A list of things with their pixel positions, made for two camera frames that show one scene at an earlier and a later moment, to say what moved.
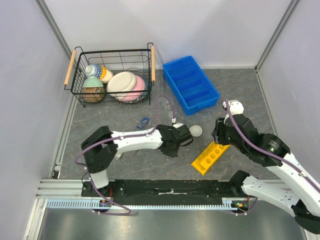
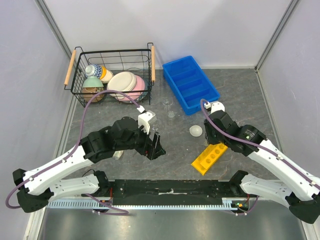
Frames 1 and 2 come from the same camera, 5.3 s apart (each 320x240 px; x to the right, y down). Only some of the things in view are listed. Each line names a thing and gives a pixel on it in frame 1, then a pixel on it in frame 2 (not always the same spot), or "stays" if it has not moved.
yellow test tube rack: [209, 155] stays
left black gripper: [172, 153] to [152, 150]
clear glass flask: [166, 104] stays
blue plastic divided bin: [193, 90] stays
